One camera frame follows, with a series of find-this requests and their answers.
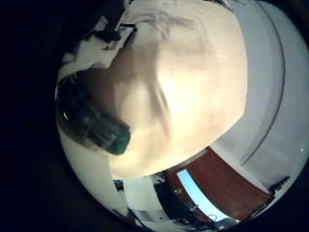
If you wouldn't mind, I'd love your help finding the narrow glass door window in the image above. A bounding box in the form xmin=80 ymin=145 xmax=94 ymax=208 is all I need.
xmin=176 ymin=168 xmax=224 ymax=222

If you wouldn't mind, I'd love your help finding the red-brown wooden door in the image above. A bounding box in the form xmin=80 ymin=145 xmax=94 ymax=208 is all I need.
xmin=165 ymin=146 xmax=274 ymax=223

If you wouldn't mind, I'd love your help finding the white wall whiteboard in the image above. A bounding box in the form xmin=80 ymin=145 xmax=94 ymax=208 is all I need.
xmin=239 ymin=1 xmax=309 ymax=194

